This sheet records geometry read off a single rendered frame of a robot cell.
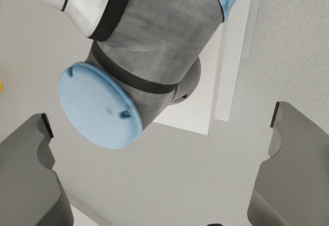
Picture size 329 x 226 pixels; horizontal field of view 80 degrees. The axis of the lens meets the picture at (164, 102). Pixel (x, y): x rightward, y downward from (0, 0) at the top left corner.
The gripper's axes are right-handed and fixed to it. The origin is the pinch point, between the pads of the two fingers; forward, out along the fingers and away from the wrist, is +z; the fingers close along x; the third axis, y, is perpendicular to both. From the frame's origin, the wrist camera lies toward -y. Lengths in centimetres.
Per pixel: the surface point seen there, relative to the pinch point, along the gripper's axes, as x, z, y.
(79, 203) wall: -127, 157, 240
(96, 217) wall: -102, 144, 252
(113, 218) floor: -77, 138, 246
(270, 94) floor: 60, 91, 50
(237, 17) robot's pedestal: 15.0, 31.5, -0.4
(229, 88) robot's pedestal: 14.8, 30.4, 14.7
